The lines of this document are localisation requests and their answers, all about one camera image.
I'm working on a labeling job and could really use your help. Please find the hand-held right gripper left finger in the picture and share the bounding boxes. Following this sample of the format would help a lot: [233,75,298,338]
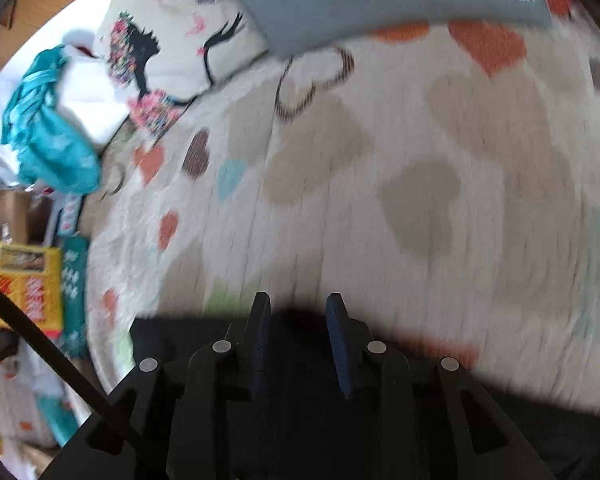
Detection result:
[41,292,273,480]

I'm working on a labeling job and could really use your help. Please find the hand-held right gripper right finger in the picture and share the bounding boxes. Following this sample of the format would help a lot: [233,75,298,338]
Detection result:
[326,293,557,480]

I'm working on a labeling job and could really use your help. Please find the black pants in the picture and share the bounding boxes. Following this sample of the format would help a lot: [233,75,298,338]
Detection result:
[130,305,600,480]

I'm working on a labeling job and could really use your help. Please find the teal printed box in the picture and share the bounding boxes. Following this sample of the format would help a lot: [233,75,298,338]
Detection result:
[60,234,92,361]

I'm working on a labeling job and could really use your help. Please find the heart print blanket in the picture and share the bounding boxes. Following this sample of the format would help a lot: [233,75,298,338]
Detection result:
[87,0,600,426]

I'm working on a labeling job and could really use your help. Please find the yellow printed box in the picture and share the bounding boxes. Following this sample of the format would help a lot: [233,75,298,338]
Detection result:
[0,239,65,339]

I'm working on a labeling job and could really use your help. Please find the white plastic bag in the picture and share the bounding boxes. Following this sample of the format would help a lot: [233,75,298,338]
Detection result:
[0,340,92,463]

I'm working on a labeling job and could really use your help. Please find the brown cardboard box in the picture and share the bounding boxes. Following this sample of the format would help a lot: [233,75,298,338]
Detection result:
[0,189,56,247]

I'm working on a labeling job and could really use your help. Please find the white cloth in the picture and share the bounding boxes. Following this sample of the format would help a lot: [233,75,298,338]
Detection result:
[55,30,132,147]

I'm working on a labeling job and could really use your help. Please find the teal cloth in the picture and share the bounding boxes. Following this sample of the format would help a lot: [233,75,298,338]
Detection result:
[0,45,104,197]

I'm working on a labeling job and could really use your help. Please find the white face print pillow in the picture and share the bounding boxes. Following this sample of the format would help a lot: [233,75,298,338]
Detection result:
[97,0,271,142]

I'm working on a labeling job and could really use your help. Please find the grey pillow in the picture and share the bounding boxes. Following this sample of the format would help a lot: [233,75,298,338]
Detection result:
[215,0,554,59]

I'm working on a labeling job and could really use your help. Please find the black cable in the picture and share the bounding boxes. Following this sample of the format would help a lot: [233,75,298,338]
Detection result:
[0,275,142,457]

